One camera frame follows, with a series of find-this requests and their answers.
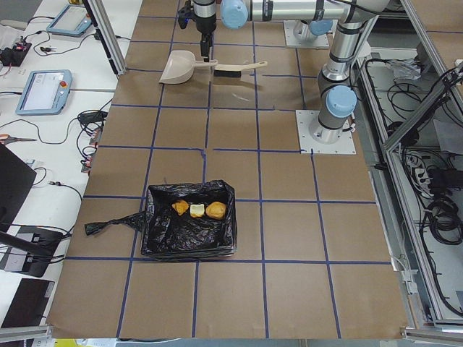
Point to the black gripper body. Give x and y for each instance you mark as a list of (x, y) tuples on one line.
[(205, 24)]

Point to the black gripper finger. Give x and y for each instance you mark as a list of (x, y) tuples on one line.
[(209, 43), (203, 46)]

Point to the beige plastic dustpan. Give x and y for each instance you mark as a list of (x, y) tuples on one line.
[(180, 67)]

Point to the beige hand brush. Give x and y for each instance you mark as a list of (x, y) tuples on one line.
[(235, 70)]

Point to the small yellow sponge piece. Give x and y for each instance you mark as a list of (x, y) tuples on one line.
[(180, 207)]

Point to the brown round bread roll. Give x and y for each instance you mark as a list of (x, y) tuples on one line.
[(216, 210)]

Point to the large yellow sponge piece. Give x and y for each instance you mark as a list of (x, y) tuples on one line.
[(197, 210)]

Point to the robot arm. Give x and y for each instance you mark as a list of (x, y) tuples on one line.
[(338, 100)]

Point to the bin with black bag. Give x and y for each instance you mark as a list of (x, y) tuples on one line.
[(169, 237)]

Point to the blue teach pendant far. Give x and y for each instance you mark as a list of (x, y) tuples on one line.
[(72, 21)]

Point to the blue teach pendant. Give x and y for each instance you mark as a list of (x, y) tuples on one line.
[(45, 93), (72, 21)]

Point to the black power adapter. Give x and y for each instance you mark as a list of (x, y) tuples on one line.
[(91, 117)]

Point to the blue teach pendant near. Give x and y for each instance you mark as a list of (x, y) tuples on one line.
[(45, 93)]

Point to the black monitor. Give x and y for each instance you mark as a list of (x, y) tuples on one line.
[(17, 179)]

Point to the black laptop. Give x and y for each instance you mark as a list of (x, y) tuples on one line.
[(29, 303)]

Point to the aluminium frame post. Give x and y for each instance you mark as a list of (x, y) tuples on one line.
[(104, 29)]

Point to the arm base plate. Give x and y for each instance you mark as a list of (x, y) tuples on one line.
[(311, 34), (314, 139)]

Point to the orange handled scissors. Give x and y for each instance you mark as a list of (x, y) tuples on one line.
[(7, 138)]

